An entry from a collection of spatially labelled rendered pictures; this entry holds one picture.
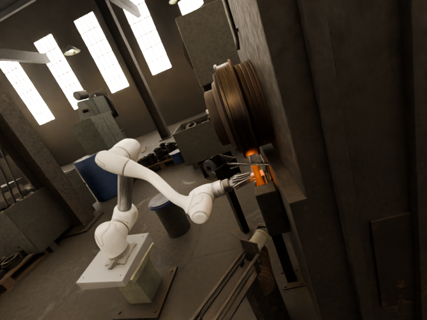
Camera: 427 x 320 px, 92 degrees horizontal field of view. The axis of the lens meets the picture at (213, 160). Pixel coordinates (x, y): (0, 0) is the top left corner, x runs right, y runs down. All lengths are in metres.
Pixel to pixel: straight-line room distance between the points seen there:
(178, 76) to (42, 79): 7.17
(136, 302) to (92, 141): 3.21
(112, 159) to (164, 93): 10.36
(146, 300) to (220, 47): 3.31
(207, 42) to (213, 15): 0.37
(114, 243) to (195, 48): 2.94
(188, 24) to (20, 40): 12.12
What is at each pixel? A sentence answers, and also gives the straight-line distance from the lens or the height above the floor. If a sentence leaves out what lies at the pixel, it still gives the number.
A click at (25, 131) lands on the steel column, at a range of 3.75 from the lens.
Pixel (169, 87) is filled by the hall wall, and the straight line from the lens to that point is 11.44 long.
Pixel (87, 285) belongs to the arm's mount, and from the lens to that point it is 1.84.
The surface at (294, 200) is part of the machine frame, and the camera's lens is 0.71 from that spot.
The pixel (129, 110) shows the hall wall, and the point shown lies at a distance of 12.34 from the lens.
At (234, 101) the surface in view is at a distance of 0.84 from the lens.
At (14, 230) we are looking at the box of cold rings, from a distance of 3.71.
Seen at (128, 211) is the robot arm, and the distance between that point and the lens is 1.70.
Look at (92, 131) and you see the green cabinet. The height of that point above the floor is 1.26.
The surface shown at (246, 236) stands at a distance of 1.94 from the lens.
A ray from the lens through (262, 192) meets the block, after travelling 0.92.
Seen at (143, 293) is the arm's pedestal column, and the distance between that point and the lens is 1.85.
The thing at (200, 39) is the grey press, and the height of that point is 1.91.
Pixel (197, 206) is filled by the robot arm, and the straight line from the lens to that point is 1.03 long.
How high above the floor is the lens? 1.29
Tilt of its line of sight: 20 degrees down
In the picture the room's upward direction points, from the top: 22 degrees counter-clockwise
